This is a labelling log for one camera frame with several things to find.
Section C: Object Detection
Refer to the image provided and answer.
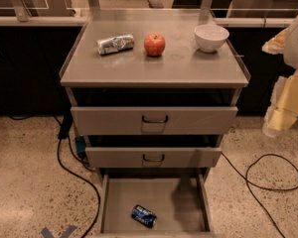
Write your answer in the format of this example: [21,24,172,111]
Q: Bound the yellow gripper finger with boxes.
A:
[261,28,288,55]

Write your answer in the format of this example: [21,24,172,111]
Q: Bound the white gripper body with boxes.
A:
[262,70,298,138]

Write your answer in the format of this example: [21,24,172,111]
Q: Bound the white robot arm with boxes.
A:
[262,15,298,138]

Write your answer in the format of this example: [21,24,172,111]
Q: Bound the grey metal drawer cabinet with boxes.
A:
[59,8,252,238]

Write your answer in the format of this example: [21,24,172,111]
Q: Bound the grey open bottom drawer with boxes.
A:
[96,175,216,238]

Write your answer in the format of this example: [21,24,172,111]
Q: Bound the silver crumpled can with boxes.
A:
[96,34,134,56]

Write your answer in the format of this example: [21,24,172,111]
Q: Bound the grey middle drawer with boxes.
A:
[85,147,222,168]

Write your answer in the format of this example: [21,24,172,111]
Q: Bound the grey top drawer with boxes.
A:
[71,107,237,136]

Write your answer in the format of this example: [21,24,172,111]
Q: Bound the white ceramic bowl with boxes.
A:
[194,24,229,53]

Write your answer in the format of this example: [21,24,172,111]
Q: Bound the red apple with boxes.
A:
[144,34,166,57]

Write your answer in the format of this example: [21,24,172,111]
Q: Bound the blue power adapter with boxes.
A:
[74,136,86,158]

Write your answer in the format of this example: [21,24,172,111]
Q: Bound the black power plug block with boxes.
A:
[58,112,73,140]

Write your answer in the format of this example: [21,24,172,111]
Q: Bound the black cable on right floor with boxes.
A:
[221,152,298,238]

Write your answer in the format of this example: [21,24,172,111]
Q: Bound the black cable on floor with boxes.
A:
[6,114,101,238]
[221,152,298,238]

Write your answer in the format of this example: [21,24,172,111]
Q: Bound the black cable on left floor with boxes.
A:
[6,114,101,238]

